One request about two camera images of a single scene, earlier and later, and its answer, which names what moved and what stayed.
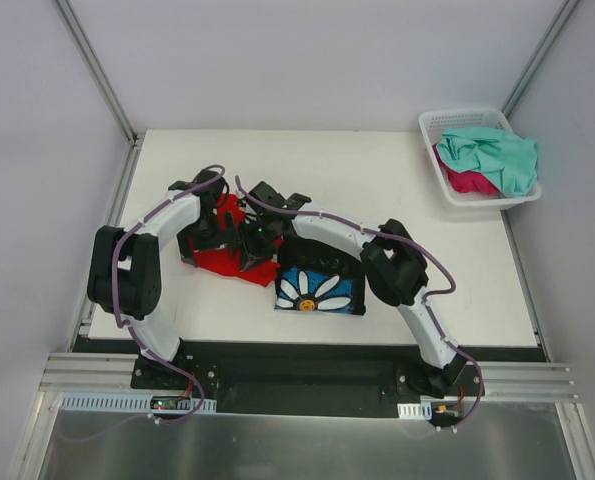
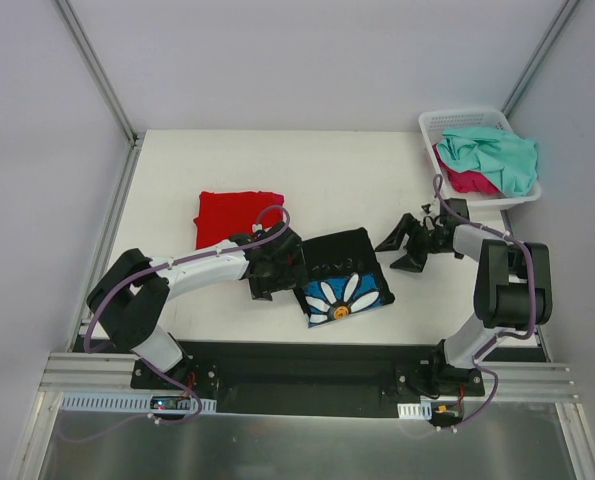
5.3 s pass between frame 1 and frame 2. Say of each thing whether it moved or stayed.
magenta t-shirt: stayed
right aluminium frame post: stayed
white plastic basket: stayed
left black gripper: moved
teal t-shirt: stayed
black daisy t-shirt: moved
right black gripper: moved
